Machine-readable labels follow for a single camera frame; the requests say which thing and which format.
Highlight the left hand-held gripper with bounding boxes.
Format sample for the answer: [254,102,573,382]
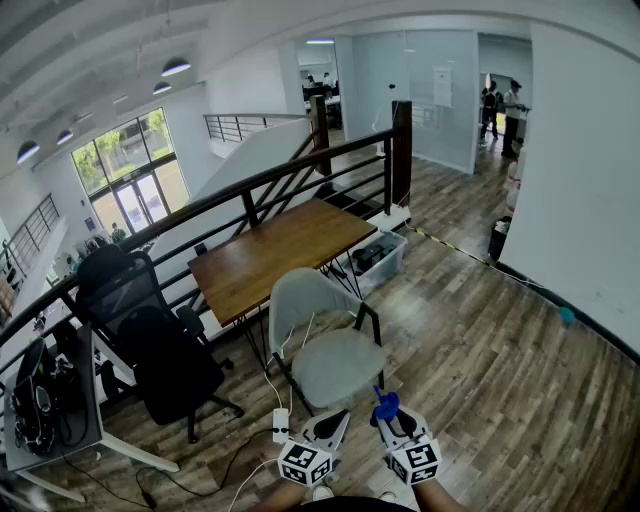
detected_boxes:
[277,408,351,487]

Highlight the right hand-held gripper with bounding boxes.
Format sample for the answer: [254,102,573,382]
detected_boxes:
[375,407,442,486]

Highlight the blue wiping cloth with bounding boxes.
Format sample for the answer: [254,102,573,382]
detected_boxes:
[369,384,401,428]

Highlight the grey shell chair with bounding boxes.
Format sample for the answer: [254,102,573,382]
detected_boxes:
[268,267,389,416]

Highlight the person's left forearm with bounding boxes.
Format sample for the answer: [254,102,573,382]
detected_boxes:
[249,480,311,512]

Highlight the person's right forearm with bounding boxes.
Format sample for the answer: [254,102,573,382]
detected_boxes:
[412,479,469,512]

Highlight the black mesh office chair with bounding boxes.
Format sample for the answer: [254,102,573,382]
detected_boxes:
[74,243,246,445]

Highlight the white power strip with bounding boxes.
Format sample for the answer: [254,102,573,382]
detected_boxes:
[272,407,291,444]

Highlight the person's black shirt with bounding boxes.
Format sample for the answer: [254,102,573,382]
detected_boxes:
[299,494,419,512]

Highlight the clear plastic storage box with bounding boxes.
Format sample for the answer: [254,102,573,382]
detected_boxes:
[329,229,409,300]

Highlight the wooden table with black legs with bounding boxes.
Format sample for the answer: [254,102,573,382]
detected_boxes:
[187,197,379,376]

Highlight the yellow black striped floor tape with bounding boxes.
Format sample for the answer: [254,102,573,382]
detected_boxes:
[407,225,546,290]

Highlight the black waste bin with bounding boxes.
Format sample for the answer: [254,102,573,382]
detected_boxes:
[488,215,514,262]

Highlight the dark wooden staircase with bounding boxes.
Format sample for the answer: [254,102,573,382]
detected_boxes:
[314,179,394,224]

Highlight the grey desk white legs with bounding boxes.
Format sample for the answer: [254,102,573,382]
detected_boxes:
[2,322,181,504]

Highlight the dark wooden metal railing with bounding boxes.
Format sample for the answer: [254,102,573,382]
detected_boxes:
[0,94,414,371]

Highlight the grey metal balcony railing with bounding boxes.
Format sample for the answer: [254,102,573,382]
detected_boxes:
[0,193,61,281]
[203,113,314,144]

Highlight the large glass entrance window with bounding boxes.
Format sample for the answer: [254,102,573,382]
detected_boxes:
[71,107,191,236]

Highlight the white paper notice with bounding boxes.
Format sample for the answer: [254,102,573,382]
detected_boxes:
[432,64,454,109]

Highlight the thin white charger cable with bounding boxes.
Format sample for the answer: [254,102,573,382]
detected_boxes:
[264,312,316,411]

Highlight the black power adapter with cable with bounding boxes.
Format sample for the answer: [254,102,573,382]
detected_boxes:
[62,427,277,511]

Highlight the black bag with straps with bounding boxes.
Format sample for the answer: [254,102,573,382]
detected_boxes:
[10,337,64,456]

